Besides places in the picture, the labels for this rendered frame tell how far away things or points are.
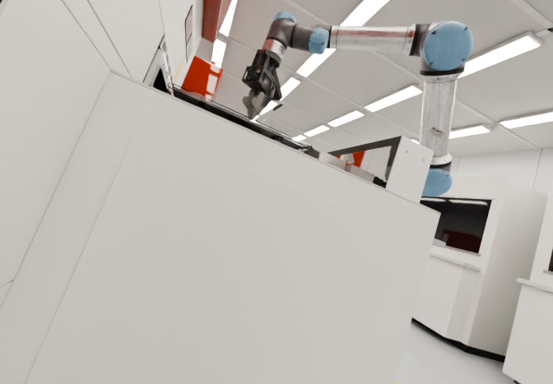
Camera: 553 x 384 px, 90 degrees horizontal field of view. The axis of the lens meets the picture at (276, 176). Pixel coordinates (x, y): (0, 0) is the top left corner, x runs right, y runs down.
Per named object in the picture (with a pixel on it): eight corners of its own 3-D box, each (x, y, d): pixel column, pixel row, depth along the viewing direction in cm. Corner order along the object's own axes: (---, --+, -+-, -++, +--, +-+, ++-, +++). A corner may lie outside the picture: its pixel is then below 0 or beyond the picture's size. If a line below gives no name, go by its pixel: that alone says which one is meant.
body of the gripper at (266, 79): (239, 82, 87) (253, 48, 88) (254, 96, 94) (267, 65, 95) (258, 83, 82) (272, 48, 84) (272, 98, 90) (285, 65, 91)
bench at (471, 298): (448, 349, 283) (494, 167, 308) (350, 286, 456) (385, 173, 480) (518, 367, 312) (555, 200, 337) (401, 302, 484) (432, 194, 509)
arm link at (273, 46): (271, 54, 96) (290, 54, 92) (267, 66, 95) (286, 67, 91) (259, 39, 90) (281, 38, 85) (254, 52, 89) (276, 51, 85)
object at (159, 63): (137, 89, 55) (156, 46, 56) (160, 129, 97) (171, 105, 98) (146, 92, 55) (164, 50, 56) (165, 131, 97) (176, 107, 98)
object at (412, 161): (384, 196, 58) (402, 135, 60) (293, 189, 111) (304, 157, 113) (418, 210, 61) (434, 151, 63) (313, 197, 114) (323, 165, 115)
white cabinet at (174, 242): (-221, 784, 28) (109, 70, 38) (95, 323, 120) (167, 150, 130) (318, 694, 45) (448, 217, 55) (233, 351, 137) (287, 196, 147)
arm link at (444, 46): (443, 180, 105) (466, 16, 80) (451, 202, 93) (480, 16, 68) (408, 179, 109) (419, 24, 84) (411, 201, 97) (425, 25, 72)
